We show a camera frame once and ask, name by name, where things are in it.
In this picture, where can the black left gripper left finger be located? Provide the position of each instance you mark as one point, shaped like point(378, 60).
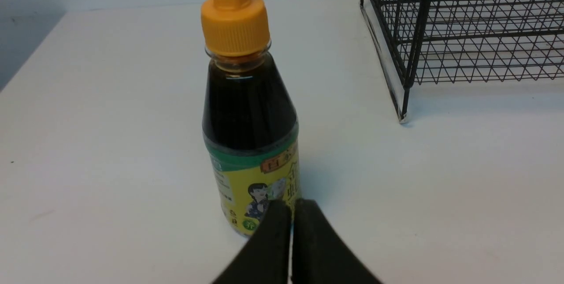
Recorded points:
point(265, 257)

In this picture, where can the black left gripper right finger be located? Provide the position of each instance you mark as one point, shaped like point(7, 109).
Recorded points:
point(319, 256)

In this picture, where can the orange-capped dark seasoning bottle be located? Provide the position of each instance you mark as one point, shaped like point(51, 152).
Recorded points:
point(250, 125)

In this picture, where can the black wire mesh shelf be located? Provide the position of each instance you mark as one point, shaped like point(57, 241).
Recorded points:
point(436, 41)

